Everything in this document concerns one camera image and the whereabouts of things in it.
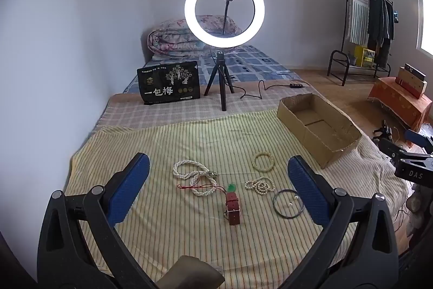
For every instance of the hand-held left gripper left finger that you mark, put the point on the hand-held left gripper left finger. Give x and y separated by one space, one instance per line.
130 187

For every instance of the black tripod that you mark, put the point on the black tripod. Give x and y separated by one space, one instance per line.
221 79

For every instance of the blue patterned bed sheet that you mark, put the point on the blue patterned bed sheet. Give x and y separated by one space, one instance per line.
257 67

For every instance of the black clothes rack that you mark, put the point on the black clothes rack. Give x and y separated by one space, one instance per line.
345 21

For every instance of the orange cloth covered table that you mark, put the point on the orange cloth covered table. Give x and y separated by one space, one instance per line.
399 102

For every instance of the black phone holder stem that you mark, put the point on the black phone holder stem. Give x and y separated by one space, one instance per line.
226 14

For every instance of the thin black bangle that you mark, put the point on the thin black bangle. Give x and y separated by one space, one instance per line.
274 206

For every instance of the black inline remote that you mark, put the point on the black inline remote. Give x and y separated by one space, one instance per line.
298 85

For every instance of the tan cardboard gift box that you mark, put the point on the tan cardboard gift box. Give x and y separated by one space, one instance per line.
411 84

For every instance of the small black floor stand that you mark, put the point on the small black floor stand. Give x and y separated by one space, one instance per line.
384 131

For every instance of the pink plaid blanket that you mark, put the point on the pink plaid blanket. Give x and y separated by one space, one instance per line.
152 116

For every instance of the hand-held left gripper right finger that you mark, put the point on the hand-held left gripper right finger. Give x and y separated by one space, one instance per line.
307 187

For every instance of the folded floral quilt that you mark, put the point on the folded floral quilt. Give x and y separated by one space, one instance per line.
169 38

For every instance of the window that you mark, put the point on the window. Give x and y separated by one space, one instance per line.
427 25

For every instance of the yellow box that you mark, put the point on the yellow box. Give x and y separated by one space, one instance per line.
364 56

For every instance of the dark purple flat box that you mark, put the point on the dark purple flat box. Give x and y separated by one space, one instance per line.
416 70

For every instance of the small green pot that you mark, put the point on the small green pot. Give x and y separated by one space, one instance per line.
351 58

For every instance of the dark hanging clothes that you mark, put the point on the dark hanging clothes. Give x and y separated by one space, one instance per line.
379 21

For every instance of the tan cloth piece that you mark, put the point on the tan cloth piece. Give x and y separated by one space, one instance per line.
192 272

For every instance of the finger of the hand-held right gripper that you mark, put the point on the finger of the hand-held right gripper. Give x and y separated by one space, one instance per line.
418 139
389 146

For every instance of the black printed snack bag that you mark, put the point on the black printed snack bag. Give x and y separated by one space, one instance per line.
169 82

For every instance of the striped hanging towel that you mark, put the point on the striped hanging towel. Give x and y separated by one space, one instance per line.
357 11

